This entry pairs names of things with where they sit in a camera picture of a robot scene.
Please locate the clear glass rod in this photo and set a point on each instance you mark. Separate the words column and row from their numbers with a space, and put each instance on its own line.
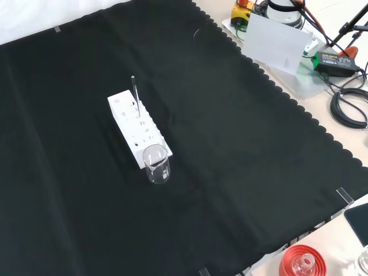
column 135, row 92

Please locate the white test tube rack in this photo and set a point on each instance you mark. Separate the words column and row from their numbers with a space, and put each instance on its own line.
column 126, row 126

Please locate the small clear glass beaker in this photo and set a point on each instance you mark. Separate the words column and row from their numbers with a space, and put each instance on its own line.
column 156, row 174

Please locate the black scalloped bench cloth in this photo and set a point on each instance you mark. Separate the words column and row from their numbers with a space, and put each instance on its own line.
column 230, row 129

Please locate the pale white board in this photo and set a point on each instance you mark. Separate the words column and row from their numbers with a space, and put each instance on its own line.
column 273, row 43

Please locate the clear acrylic cloth clip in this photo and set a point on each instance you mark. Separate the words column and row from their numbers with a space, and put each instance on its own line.
column 203, row 272
column 345, row 197

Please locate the yellow stop button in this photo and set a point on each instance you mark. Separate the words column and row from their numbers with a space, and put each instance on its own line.
column 240, row 14

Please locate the black power adapter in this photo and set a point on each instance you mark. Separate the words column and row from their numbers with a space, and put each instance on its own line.
column 333, row 64

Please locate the grey tape strip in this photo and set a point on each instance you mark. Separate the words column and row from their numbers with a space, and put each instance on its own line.
column 57, row 29

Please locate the clear round-bottom flask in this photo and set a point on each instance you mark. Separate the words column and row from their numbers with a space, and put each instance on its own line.
column 304, row 263

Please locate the orange clamp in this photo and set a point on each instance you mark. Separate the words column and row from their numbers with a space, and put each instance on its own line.
column 352, row 51

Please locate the black tablet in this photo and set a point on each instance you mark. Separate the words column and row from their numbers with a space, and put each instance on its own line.
column 359, row 221

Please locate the black tripod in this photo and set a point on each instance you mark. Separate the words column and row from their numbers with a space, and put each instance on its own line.
column 345, row 28

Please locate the clear glass vessel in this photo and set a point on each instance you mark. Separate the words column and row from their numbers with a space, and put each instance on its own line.
column 363, row 261

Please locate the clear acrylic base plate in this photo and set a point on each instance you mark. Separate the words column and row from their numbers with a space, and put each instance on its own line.
column 304, row 83

